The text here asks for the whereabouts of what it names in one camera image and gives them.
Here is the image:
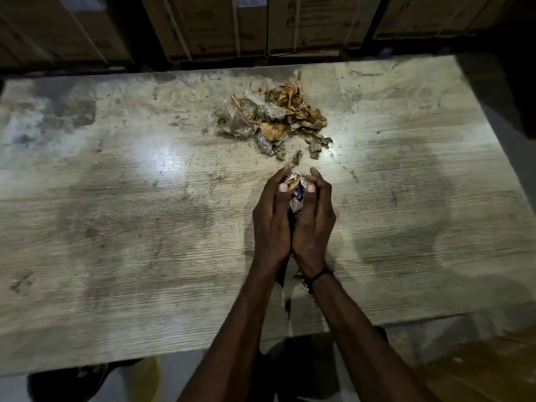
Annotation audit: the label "paper wrapper bundle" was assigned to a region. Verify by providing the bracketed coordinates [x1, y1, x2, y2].
[285, 171, 313, 215]

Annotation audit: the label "person's right hand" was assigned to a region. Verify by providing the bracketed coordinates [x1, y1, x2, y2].
[291, 166, 337, 278]

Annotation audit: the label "person's right forearm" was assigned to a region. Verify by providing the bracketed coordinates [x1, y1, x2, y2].
[301, 270, 429, 402]

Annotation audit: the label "person's left forearm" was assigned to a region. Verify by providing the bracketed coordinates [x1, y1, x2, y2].
[178, 262, 287, 402]

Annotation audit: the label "brown cardboard box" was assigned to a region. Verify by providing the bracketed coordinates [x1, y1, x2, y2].
[140, 0, 269, 63]
[0, 0, 135, 71]
[267, 0, 382, 56]
[372, 0, 516, 41]

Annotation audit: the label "person's left hand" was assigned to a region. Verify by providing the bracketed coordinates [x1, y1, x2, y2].
[252, 165, 294, 269]

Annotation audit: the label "yellow plastic bag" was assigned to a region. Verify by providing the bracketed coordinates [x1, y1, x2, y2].
[122, 355, 162, 402]

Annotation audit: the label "black wrist band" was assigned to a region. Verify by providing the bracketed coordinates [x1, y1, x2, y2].
[293, 267, 335, 296]

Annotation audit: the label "crumpled clear plastic wrap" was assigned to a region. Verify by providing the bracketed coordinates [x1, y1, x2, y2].
[214, 91, 289, 156]

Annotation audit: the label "person's dark trousers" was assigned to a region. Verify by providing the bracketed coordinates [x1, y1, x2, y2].
[259, 326, 390, 402]

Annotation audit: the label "pile of brown tape scraps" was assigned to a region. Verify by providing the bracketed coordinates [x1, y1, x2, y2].
[251, 71, 334, 161]

